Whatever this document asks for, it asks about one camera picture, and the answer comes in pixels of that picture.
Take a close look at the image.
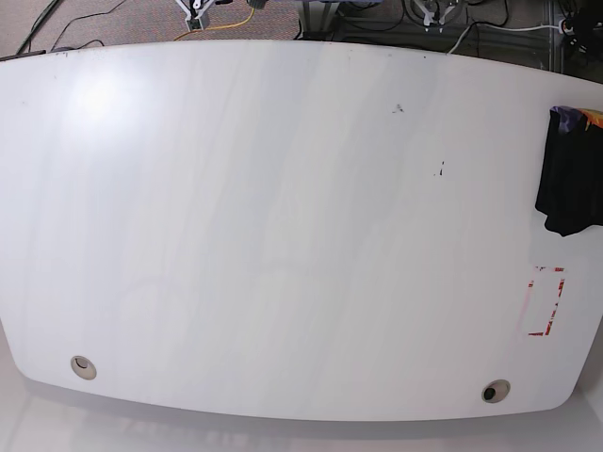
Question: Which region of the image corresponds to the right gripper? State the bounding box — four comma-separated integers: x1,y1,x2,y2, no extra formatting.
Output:
176,0,230,21

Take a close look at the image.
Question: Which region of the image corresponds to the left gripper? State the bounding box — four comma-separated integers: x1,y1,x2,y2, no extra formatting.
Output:
414,0,464,28

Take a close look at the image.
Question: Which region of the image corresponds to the black t-shirt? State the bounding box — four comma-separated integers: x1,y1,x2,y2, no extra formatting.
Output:
535,105,602,236

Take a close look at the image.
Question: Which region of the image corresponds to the red tape rectangle marker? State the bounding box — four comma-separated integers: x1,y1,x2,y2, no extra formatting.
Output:
522,266,566,337

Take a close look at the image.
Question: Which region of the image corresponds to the left table grommet hole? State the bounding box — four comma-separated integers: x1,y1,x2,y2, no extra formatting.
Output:
71,356,97,380

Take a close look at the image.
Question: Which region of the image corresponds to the table grommet hole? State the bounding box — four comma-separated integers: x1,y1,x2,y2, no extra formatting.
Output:
71,356,97,380
481,379,511,404

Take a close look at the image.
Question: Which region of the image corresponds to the right table grommet hole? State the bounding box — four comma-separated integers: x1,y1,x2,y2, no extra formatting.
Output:
481,379,511,404

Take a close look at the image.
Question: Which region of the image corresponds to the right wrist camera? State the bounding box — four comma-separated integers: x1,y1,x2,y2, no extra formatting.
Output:
186,15,210,31

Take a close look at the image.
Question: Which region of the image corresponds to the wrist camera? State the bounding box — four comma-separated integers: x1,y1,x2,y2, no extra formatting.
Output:
186,15,210,31
424,24,445,33

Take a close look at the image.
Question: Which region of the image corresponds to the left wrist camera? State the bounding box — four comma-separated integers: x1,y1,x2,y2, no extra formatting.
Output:
424,24,445,33

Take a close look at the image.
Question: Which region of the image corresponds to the yellow cable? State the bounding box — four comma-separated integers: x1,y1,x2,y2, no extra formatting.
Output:
173,4,260,42

